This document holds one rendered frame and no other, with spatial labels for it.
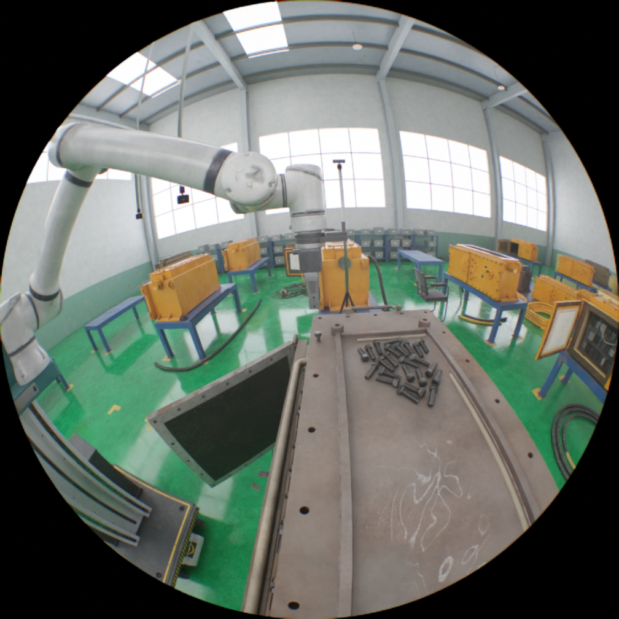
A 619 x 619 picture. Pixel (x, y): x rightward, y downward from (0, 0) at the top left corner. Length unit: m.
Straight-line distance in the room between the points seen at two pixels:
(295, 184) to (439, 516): 0.65
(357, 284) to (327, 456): 2.35
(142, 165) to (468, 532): 0.75
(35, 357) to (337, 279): 2.62
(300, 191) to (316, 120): 9.68
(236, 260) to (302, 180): 5.55
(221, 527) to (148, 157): 1.94
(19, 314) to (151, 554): 1.43
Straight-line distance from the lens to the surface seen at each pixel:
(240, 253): 5.91
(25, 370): 0.98
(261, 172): 0.34
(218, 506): 1.92
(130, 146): 0.46
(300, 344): 0.87
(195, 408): 0.81
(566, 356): 2.91
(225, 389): 0.81
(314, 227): 0.49
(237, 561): 1.81
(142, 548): 1.79
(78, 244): 9.90
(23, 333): 0.98
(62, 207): 0.82
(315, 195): 0.50
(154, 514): 1.77
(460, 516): 0.38
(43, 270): 0.94
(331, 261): 2.49
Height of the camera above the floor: 1.70
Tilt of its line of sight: 23 degrees down
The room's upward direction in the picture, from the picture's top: 5 degrees counter-clockwise
